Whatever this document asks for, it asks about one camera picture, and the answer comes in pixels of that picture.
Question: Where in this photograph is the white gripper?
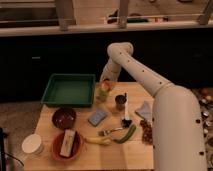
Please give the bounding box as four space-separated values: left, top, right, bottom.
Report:
100 67 118 82

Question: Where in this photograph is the orange red apple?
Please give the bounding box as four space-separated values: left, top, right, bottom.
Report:
101 81 110 92

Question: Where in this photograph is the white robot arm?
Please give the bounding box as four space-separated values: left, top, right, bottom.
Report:
101 42 207 171

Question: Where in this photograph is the green plastic cup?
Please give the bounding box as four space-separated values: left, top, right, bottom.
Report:
96 89 108 102

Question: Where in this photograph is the small metal cup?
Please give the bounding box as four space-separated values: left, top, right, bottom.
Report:
115 95 126 110

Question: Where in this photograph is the green plastic tray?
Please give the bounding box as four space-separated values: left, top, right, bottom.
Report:
41 74 95 108

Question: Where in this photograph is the blue sponge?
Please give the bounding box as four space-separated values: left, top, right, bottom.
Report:
88 109 107 127

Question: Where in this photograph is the grey folded cloth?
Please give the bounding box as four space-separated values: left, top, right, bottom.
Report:
135 101 152 121

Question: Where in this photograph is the green cucumber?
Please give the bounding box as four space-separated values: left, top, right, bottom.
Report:
113 124 137 144

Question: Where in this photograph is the metal fork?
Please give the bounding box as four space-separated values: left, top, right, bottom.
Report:
98 127 124 136

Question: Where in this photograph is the dark red bowl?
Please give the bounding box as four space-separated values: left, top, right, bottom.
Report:
52 108 76 130

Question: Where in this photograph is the yellow banana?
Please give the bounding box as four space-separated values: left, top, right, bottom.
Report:
85 138 111 145

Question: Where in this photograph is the dark grape bunch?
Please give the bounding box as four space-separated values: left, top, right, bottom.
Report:
140 120 153 145

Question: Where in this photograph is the wooden block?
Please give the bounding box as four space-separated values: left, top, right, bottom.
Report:
60 129 75 157

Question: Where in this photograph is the orange bowl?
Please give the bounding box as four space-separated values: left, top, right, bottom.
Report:
51 132 84 163

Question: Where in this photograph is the white handled brush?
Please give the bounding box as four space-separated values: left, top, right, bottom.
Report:
122 102 132 128

